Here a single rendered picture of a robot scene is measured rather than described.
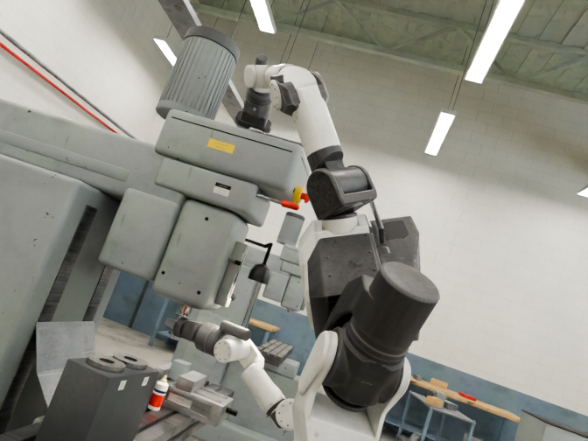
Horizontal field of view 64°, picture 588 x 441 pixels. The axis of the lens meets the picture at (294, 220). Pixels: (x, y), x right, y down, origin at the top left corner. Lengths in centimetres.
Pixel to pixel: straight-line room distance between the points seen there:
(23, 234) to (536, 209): 794
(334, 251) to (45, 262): 88
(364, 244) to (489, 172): 760
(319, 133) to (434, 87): 795
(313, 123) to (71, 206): 79
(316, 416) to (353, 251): 36
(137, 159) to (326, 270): 83
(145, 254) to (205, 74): 63
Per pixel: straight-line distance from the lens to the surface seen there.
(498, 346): 830
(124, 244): 157
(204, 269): 148
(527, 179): 879
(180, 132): 158
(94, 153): 171
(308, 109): 118
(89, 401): 119
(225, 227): 148
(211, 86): 170
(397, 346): 86
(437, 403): 566
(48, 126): 184
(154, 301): 867
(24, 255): 160
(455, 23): 823
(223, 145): 152
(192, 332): 151
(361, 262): 105
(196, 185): 152
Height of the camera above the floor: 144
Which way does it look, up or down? 9 degrees up
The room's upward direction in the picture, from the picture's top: 19 degrees clockwise
